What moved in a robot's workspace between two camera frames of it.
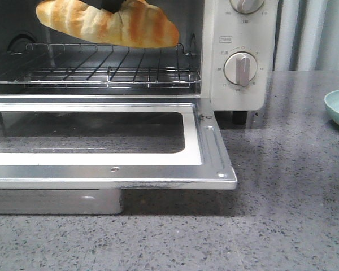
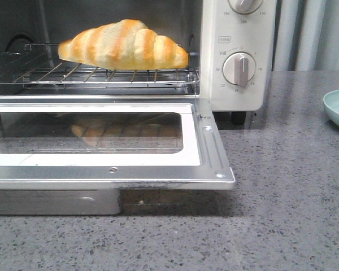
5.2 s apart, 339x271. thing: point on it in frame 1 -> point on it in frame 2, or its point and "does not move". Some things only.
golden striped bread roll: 137,24 -> 124,44
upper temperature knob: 246,7 does not move
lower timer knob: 239,68 does not move
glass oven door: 106,143 does not move
